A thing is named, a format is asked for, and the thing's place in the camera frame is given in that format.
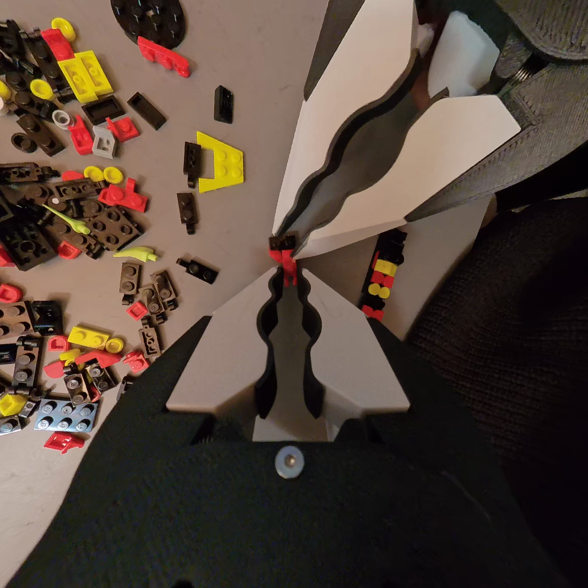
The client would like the pile of lego pieces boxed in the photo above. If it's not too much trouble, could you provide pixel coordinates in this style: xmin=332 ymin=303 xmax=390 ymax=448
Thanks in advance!
xmin=0 ymin=16 xmax=219 ymax=453

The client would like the black round lego plate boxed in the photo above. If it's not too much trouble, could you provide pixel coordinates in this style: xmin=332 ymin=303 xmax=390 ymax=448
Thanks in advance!
xmin=110 ymin=0 xmax=188 ymax=50

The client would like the black red yellow lego assembly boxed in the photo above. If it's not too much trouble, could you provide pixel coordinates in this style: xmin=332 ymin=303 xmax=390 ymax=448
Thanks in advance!
xmin=360 ymin=229 xmax=408 ymax=322

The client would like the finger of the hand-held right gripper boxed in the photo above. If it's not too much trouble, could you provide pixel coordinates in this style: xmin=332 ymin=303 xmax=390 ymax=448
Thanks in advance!
xmin=271 ymin=0 xmax=421 ymax=239
xmin=293 ymin=93 xmax=523 ymax=259

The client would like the yellow lego wedge plate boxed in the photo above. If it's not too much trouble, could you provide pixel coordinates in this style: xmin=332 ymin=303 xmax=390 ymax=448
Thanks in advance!
xmin=196 ymin=131 xmax=245 ymax=194

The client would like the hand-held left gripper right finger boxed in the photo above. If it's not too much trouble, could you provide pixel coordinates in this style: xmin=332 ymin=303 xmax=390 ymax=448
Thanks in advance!
xmin=298 ymin=268 xmax=411 ymax=437

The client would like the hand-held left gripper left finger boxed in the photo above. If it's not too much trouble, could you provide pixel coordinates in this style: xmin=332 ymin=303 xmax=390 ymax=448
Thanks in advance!
xmin=165 ymin=266 xmax=283 ymax=432

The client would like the black flat lego tile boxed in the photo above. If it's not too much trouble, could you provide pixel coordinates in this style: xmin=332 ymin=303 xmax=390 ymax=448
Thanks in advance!
xmin=127 ymin=92 xmax=167 ymax=131

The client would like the red lego clip piece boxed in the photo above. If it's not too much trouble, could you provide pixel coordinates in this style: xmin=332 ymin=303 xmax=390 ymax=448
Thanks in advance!
xmin=269 ymin=248 xmax=299 ymax=288
xmin=137 ymin=36 xmax=192 ymax=78

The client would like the person's black knit sweater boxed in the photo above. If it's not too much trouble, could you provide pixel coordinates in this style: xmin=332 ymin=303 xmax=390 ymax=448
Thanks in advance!
xmin=409 ymin=193 xmax=588 ymax=588

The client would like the black lego slope piece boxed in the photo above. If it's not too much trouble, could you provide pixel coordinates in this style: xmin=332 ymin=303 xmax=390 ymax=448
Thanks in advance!
xmin=213 ymin=85 xmax=234 ymax=124

